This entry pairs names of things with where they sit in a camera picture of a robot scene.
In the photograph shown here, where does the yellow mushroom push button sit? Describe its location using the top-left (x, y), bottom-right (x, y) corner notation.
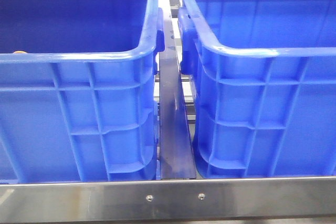
top-left (13, 50), bottom-right (27, 54)

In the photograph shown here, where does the large blue crate left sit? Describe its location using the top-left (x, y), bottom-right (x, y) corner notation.
top-left (1, 0), bottom-right (165, 184)

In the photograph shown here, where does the large blue crate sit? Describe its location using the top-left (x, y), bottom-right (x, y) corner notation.
top-left (1, 0), bottom-right (165, 184)
top-left (178, 0), bottom-right (335, 178)

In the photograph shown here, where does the large blue crate right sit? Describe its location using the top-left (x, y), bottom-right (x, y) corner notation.
top-left (178, 0), bottom-right (335, 178)

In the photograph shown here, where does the metal divider rail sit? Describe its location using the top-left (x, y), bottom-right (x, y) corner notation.
top-left (159, 16), bottom-right (196, 179)

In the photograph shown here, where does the left rail screw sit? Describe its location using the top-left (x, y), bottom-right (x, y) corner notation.
top-left (146, 195), bottom-right (153, 202)

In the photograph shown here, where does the rail screw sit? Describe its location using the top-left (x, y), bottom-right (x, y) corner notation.
top-left (146, 195), bottom-right (153, 202)
top-left (198, 193), bottom-right (205, 200)

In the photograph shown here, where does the right rail screw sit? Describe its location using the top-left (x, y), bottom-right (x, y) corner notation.
top-left (198, 193), bottom-right (205, 200)

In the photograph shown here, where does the stainless steel front rail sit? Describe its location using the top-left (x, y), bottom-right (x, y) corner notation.
top-left (1, 177), bottom-right (335, 223)

